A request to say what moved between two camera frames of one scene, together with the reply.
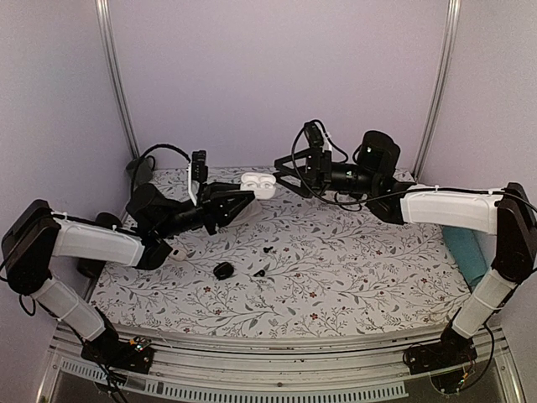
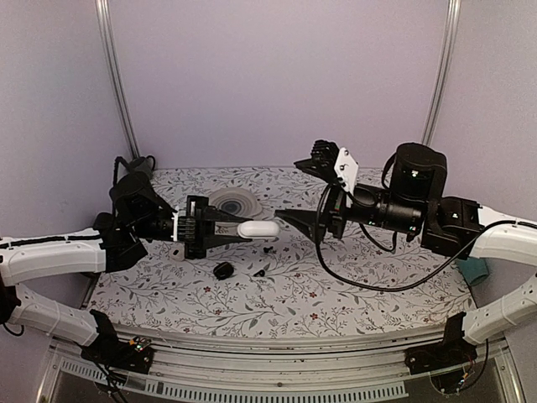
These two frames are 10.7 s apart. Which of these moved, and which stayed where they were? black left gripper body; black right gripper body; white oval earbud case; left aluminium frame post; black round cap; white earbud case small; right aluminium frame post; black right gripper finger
Moved: black left gripper body; white oval earbud case; black right gripper body; black right gripper finger
Stayed: left aluminium frame post; right aluminium frame post; black round cap; white earbud case small
